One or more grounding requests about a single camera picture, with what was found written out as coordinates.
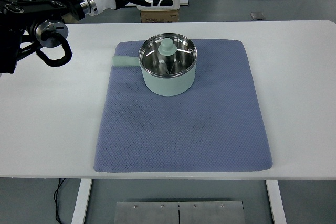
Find green pot with handle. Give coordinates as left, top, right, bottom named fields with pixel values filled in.
left=112, top=33, right=197, bottom=97

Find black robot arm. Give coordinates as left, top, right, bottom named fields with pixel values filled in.
left=1, top=0, right=90, bottom=74

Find cardboard box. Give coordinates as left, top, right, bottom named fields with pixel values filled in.
left=140, top=10, right=179, bottom=23

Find glass lid green knob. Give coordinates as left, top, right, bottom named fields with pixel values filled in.
left=139, top=33, right=197, bottom=78

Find grey floor socket cover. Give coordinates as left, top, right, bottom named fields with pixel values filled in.
left=250, top=12, right=266, bottom=20

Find blue quilted mat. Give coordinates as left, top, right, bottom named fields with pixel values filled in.
left=94, top=39, right=272, bottom=173

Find left white table leg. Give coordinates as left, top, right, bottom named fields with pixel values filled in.
left=71, top=179, right=93, bottom=224

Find white table leg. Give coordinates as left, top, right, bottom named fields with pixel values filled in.
left=71, top=179, right=93, bottom=224
left=266, top=180, right=287, bottom=224

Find metal floor plate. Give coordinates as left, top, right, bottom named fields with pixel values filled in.
left=114, top=201, right=245, bottom=223

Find right white table leg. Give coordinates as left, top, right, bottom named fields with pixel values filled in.
left=266, top=180, right=287, bottom=224

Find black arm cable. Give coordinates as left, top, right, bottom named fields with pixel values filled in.
left=35, top=32, right=73, bottom=68

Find black floor cable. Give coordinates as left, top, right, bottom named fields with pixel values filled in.
left=53, top=178, right=67, bottom=224

